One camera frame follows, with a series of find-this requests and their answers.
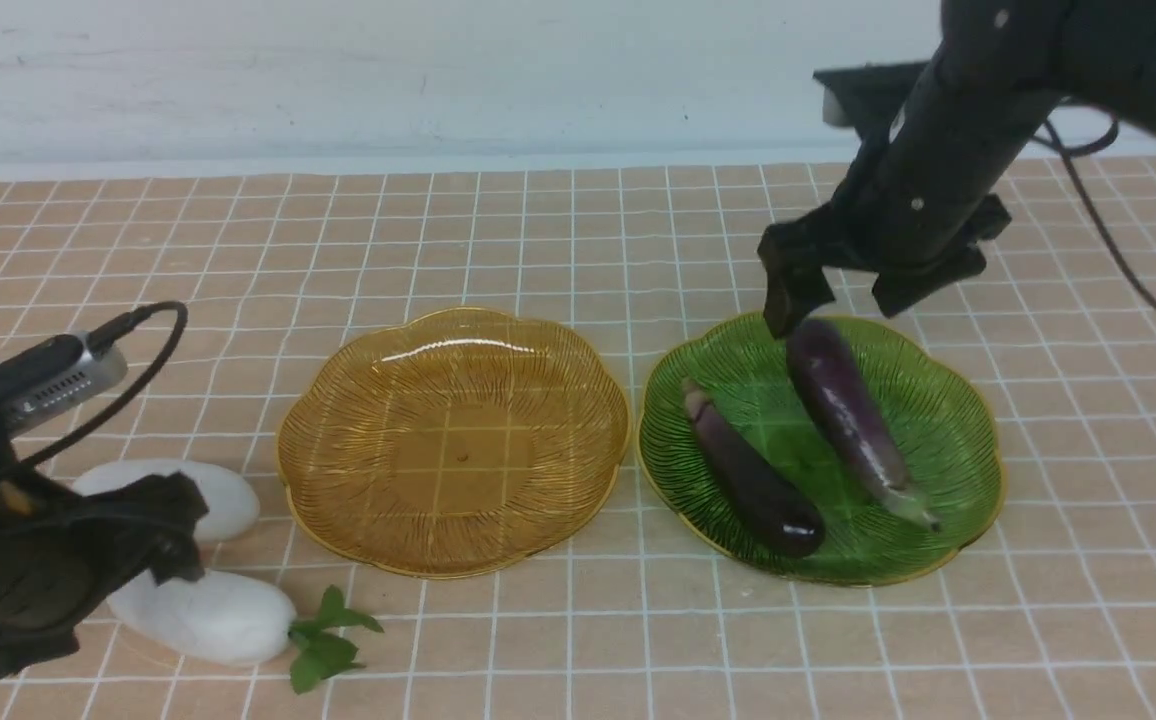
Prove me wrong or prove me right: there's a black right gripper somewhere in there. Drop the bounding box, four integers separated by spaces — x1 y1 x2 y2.
758 101 1033 340

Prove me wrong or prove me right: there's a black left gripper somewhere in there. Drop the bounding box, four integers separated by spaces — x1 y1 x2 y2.
0 407 209 682

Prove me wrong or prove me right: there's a purple eggplant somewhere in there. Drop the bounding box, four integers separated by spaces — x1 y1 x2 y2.
785 316 942 533
680 377 828 559

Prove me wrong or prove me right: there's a white radish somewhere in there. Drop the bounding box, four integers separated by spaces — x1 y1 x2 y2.
108 570 383 695
71 457 261 544

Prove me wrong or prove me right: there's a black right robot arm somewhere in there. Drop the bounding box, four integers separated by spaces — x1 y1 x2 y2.
758 1 1156 337

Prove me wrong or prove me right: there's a green plastic plate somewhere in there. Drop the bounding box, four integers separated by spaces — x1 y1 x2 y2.
637 313 1007 587

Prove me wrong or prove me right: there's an amber plastic plate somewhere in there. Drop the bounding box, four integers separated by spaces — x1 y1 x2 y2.
275 307 632 579

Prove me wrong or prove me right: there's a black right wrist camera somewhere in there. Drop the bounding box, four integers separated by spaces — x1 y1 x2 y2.
812 61 926 140

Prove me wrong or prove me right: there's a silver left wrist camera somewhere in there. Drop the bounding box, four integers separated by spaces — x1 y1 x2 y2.
0 332 127 439

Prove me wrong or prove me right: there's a black left camera cable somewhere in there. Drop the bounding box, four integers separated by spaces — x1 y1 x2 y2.
18 300 188 472

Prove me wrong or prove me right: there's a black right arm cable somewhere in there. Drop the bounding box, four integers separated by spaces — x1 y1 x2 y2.
1036 118 1156 341

